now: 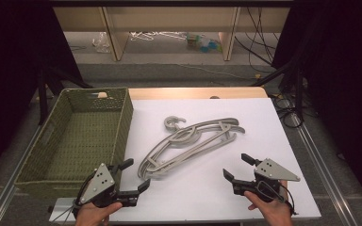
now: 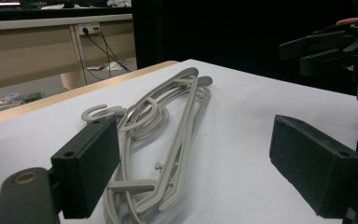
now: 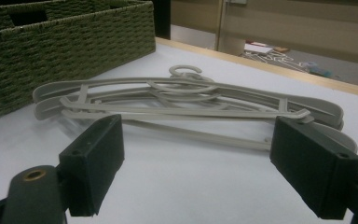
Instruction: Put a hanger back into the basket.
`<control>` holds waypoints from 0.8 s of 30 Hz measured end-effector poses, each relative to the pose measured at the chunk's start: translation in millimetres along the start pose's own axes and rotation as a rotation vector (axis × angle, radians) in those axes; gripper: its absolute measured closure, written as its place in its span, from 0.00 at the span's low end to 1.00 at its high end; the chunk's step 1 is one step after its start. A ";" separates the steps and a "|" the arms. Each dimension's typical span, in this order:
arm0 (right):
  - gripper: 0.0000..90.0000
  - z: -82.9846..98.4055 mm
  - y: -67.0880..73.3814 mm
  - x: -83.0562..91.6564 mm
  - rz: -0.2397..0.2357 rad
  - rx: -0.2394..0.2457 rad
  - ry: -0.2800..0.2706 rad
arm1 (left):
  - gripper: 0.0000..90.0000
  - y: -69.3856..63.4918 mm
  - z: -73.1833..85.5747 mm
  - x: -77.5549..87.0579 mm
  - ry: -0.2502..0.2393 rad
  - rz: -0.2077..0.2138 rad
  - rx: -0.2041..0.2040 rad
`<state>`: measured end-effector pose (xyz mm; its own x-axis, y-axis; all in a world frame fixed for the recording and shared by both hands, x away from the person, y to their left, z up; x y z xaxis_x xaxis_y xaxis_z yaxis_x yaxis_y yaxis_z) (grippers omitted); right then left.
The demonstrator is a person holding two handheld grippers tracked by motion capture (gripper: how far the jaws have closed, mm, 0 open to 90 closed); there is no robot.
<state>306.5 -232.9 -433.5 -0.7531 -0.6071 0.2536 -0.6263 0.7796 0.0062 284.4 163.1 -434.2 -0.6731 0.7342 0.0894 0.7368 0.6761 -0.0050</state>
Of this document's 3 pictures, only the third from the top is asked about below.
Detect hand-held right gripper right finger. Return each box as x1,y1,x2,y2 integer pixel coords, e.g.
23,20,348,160
269,116,358,220

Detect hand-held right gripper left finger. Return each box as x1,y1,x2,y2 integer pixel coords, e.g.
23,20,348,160
59,114,125,217

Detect green woven basket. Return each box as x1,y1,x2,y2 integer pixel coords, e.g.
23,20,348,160
0,0,157,119

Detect blue and green object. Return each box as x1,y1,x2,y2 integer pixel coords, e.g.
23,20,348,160
302,61,336,79

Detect white flat box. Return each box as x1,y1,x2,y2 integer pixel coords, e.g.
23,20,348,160
243,42,275,56

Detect beige round column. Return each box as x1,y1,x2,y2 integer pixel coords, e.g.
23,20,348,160
216,0,247,57

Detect white tangled cables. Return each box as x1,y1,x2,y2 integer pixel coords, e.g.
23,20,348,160
241,50,310,73

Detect black upright post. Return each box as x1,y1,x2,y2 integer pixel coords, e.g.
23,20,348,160
152,0,172,40

